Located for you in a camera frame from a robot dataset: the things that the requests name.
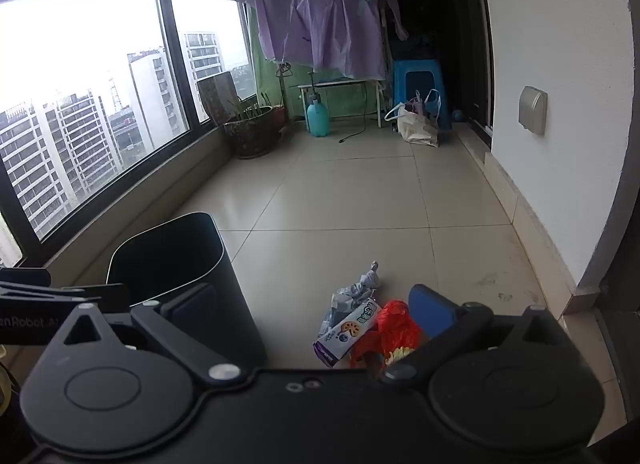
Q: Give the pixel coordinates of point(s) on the dark teal trash bin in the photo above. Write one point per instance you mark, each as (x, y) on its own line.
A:
(225, 294)

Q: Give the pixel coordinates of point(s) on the printed snack box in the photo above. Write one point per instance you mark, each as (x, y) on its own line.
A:
(345, 334)

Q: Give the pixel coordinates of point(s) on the blue sprayer bottle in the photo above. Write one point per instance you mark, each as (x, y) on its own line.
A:
(318, 119)

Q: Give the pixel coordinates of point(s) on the brown board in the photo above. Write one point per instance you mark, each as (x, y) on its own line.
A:
(217, 97)

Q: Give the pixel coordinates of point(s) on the black window frame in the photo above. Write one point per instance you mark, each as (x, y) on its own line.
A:
(162, 44)

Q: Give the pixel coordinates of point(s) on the green cloth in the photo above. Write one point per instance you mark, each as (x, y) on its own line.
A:
(265, 79)

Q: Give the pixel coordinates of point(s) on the blue white wrapper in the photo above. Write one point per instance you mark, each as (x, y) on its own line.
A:
(345, 301)

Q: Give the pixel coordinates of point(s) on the grey wall socket cover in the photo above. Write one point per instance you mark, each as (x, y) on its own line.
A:
(532, 112)

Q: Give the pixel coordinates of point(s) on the dark sliding door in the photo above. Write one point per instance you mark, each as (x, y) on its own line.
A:
(480, 44)

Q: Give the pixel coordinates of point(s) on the grey tissue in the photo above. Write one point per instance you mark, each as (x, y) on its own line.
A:
(371, 275)

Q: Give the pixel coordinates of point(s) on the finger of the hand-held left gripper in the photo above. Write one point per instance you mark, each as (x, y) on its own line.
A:
(112, 296)

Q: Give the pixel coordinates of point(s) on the red plastic bag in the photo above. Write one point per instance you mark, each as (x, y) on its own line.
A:
(365, 351)

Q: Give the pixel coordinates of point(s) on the white bench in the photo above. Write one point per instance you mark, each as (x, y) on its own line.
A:
(340, 86)

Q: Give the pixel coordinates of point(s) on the purple cloth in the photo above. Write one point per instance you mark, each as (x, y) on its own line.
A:
(320, 19)

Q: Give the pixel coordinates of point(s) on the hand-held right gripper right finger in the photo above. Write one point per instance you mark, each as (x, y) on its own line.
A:
(430, 316)

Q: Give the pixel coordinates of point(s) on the white yellow napa cabbage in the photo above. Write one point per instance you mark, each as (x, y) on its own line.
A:
(397, 356)

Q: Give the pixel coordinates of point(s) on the blue plastic stool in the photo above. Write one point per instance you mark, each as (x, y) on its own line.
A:
(417, 68)

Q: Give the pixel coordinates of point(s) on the small blue object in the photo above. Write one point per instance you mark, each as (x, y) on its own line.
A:
(458, 116)

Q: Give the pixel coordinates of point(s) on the white tote bag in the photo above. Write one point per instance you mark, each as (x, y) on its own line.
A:
(412, 129)

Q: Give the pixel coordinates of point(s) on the dark potted plant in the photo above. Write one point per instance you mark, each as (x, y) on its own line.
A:
(250, 137)

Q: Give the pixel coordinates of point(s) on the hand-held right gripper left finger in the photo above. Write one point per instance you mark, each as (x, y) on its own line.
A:
(192, 306)

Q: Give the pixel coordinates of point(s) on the purple plastic bag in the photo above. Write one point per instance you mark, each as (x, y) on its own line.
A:
(431, 103)

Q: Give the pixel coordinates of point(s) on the small brown flower pot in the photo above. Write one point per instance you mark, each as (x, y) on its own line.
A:
(279, 115)

